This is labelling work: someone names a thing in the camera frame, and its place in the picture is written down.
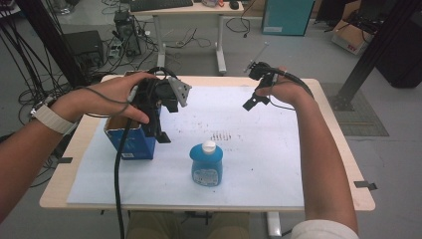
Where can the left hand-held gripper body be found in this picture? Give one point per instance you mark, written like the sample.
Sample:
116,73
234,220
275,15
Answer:
152,94

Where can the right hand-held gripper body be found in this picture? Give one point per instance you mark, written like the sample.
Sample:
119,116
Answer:
262,74

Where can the blue cardboard box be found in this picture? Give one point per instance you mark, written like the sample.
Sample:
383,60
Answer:
134,144

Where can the blue bottle with white cap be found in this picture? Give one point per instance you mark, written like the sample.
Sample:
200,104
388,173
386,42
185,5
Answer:
206,167

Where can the person's right hand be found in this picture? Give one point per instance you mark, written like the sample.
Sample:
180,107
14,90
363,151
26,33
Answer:
287,91

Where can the person's left hand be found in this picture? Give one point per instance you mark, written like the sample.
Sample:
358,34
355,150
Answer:
103,98

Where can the thin silver rod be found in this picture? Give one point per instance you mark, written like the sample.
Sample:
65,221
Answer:
257,56

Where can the white background desk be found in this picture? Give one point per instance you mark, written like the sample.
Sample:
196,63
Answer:
220,49

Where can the white table mat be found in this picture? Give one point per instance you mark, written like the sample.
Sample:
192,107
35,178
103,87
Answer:
252,159

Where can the teal cabinet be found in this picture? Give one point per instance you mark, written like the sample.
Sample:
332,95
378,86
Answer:
287,16

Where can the black computer tower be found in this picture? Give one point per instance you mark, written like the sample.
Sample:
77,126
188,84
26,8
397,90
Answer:
127,33

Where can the black computer mouse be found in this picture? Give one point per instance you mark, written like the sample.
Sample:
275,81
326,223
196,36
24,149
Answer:
234,4

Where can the black equipment box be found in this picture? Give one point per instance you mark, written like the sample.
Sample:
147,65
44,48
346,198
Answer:
84,46

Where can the black keyboard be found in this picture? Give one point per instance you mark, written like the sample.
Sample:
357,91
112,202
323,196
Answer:
161,4

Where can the brown cardboard carton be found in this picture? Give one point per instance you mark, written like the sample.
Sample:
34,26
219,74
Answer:
350,38

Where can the black tape strip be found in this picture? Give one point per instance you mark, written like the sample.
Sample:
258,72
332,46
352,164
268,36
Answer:
65,160
365,185

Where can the white wristband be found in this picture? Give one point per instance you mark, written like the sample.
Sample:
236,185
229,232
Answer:
53,119

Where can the grey floor mat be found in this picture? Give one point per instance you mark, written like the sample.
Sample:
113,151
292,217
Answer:
361,119

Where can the person's right leg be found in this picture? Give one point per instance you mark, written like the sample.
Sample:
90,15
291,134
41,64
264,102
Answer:
229,225

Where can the white table leg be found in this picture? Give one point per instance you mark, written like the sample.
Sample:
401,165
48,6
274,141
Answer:
274,225

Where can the white sleeve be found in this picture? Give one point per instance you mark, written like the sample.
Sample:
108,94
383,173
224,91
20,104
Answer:
323,230

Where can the black metal post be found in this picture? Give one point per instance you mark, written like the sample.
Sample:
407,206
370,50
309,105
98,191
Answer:
49,36
371,56

